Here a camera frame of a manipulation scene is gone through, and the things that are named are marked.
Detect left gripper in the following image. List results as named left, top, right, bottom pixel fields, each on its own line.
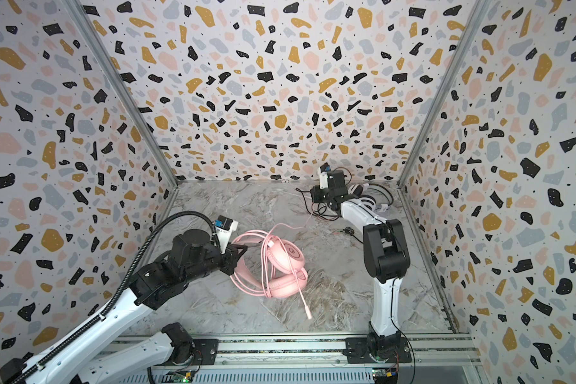
left=185, top=239, right=250, bottom=285

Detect black headphone cable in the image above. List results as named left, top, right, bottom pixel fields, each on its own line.
left=295, top=186, right=366, bottom=241

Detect pink headphones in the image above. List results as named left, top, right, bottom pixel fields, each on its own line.
left=230, top=230, right=308, bottom=299

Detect white black headphones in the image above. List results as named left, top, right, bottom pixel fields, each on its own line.
left=361, top=183, right=395, bottom=212

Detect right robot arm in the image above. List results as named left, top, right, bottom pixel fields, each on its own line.
left=310, top=163, right=413, bottom=364

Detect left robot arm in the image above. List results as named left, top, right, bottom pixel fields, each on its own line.
left=0, top=211, right=241, bottom=383

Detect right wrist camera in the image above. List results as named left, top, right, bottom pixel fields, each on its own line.
left=318, top=163, right=331, bottom=190

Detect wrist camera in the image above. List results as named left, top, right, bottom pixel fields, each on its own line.
left=215, top=215, right=238, bottom=254
left=318, top=163, right=331, bottom=190

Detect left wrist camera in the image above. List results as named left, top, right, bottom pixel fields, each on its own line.
left=215, top=215, right=238, bottom=254

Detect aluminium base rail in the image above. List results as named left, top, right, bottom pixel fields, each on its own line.
left=74, top=333, right=486, bottom=384

